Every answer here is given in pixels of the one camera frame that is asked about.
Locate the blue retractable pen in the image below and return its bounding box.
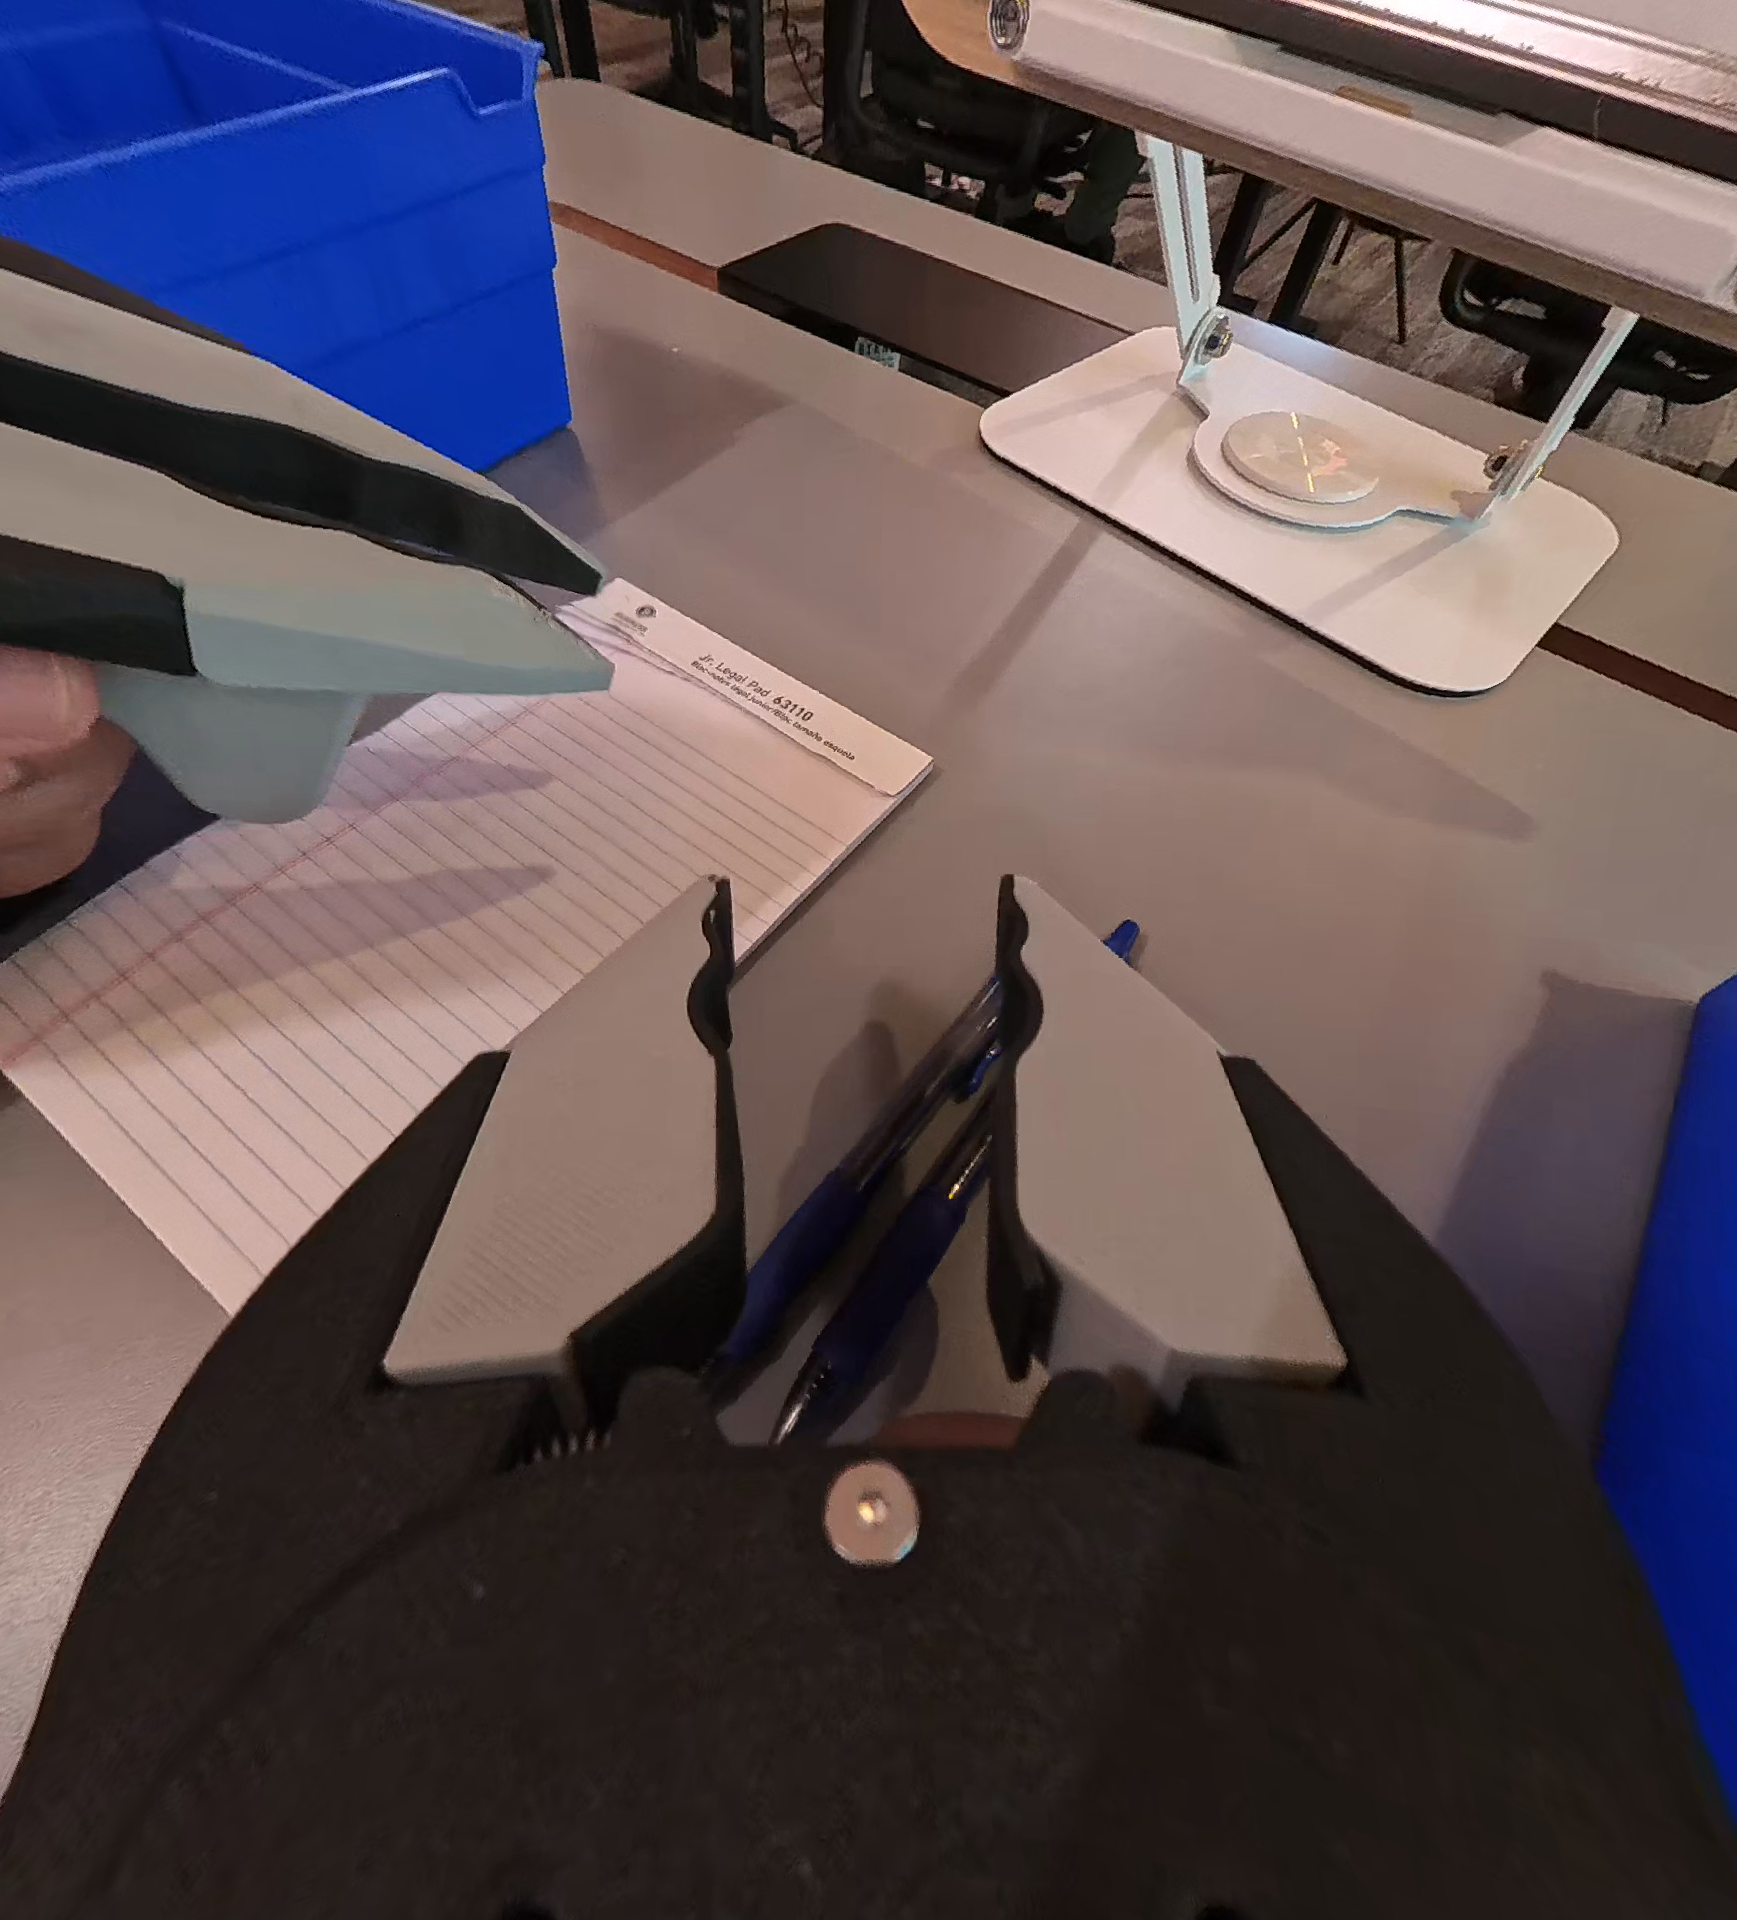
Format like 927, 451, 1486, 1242
718, 918, 1143, 1369
770, 1103, 1005, 1446

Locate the grey desk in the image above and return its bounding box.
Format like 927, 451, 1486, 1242
0, 74, 1737, 1920

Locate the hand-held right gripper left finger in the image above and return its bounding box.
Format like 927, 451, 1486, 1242
383, 877, 747, 1417

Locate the black phone on table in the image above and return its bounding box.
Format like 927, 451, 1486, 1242
718, 224, 1142, 404

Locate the black office chair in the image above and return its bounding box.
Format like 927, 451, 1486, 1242
822, 0, 1156, 259

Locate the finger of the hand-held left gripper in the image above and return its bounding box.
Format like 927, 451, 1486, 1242
0, 402, 618, 697
0, 244, 606, 598

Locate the white document stand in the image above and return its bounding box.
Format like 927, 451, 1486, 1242
905, 0, 1737, 701

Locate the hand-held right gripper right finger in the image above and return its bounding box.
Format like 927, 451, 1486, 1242
991, 875, 1352, 1391

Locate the white legal pad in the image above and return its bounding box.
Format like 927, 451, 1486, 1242
0, 577, 936, 1320

